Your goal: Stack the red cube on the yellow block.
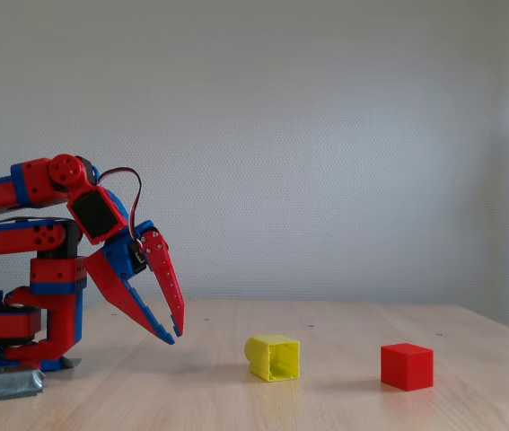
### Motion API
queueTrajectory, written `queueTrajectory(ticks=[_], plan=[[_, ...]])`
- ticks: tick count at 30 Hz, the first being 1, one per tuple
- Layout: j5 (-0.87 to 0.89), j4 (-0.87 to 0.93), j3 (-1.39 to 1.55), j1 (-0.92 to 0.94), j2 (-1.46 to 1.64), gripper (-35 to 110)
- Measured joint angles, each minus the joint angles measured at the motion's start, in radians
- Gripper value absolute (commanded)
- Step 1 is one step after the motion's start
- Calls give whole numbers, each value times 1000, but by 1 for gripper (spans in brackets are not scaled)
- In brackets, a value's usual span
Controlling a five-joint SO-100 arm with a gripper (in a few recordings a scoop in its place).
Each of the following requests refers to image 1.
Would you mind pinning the red cube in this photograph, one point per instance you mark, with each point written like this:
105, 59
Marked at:
406, 366

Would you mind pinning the red blue gripper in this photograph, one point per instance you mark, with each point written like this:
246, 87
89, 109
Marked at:
121, 257

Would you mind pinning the yellow hollow cube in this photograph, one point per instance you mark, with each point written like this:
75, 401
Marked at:
260, 354

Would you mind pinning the grey duct tape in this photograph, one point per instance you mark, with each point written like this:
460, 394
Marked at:
7, 384

